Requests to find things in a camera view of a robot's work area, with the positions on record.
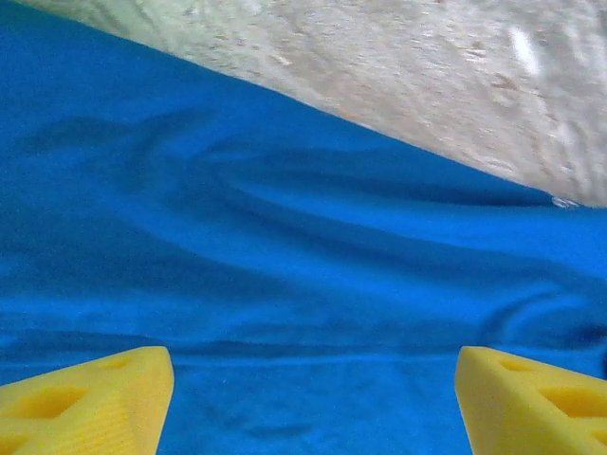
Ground bright blue t-shirt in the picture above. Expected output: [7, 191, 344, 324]
[0, 0, 607, 455]

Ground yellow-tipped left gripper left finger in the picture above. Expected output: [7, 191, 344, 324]
[0, 345, 175, 455]

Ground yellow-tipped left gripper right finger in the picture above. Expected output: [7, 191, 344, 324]
[455, 345, 607, 455]

